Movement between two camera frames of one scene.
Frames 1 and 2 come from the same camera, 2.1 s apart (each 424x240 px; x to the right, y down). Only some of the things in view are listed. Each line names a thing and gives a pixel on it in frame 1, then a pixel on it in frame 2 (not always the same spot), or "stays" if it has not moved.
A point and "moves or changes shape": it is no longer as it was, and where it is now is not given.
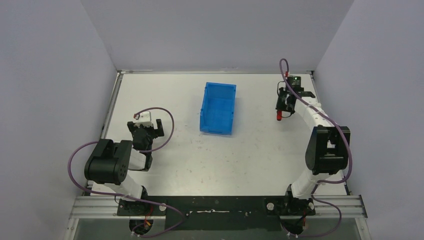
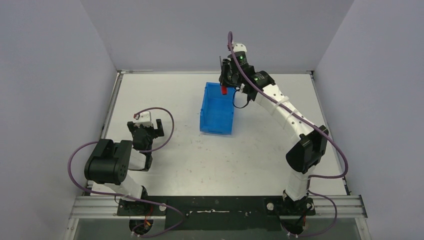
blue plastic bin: x=217 y=109 stays
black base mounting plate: x=218 y=213 stays
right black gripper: x=279 y=106 -> x=223 y=79
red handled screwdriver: x=279 y=115 moves or changes shape
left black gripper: x=145 y=129 stays
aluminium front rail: x=105 y=207 stays
